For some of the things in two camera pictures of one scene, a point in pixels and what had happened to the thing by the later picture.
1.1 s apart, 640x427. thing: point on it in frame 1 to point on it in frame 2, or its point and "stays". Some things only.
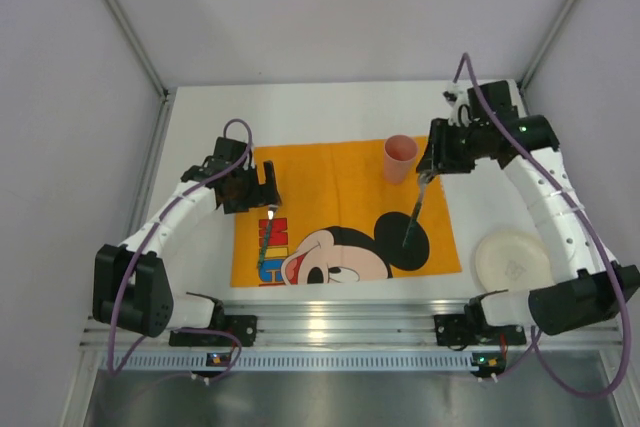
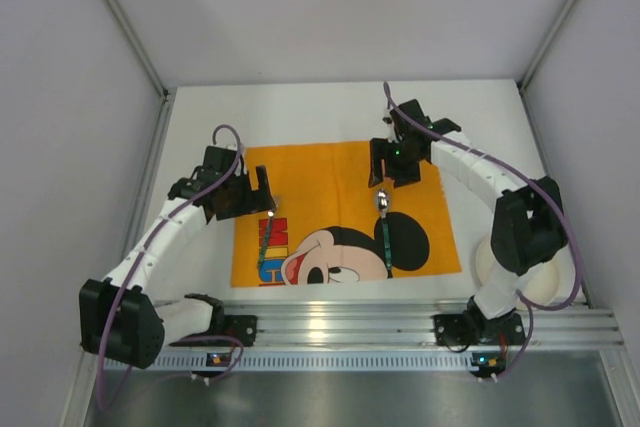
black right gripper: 436,162 to 396,164
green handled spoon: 423,180 to 383,201
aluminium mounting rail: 351,325 stays
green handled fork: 271,215 stays
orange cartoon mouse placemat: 340,219 stays
